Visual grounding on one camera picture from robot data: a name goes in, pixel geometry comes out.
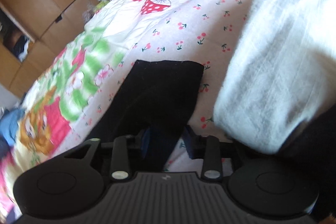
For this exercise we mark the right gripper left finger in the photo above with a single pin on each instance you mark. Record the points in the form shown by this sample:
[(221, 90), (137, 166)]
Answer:
[(128, 156)]

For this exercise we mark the white folded garment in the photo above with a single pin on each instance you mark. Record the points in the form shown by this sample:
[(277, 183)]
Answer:
[(281, 75)]

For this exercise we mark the plastic bags by wardrobe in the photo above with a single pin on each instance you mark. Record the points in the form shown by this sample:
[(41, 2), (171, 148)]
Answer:
[(92, 10)]

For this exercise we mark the floral cartoon bed sheet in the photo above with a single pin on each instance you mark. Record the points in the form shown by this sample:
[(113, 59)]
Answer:
[(72, 95)]

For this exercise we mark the blue folded cloth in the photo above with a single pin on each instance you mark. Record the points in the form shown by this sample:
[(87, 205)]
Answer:
[(9, 127)]

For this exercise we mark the wooden wardrobe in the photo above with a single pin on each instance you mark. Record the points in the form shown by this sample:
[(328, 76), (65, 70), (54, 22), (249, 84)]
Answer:
[(51, 25)]

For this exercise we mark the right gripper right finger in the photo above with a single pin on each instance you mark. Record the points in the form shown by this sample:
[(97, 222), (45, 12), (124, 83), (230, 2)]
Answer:
[(206, 148)]

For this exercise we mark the black pants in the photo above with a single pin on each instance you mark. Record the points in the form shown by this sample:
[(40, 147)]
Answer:
[(157, 98)]

